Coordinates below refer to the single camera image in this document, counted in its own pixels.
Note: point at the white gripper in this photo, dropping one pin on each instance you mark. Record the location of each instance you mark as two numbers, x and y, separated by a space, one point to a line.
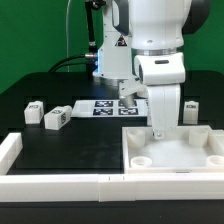
161 76

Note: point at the white square table top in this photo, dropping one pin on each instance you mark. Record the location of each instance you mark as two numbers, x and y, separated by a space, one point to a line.
187 149

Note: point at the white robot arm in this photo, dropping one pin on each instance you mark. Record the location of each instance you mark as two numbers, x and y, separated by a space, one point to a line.
136 45

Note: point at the white sheet with markers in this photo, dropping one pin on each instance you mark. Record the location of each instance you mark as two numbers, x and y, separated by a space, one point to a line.
108 108

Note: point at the white U-shaped obstacle fence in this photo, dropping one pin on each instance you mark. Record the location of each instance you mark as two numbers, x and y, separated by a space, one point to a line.
206 184

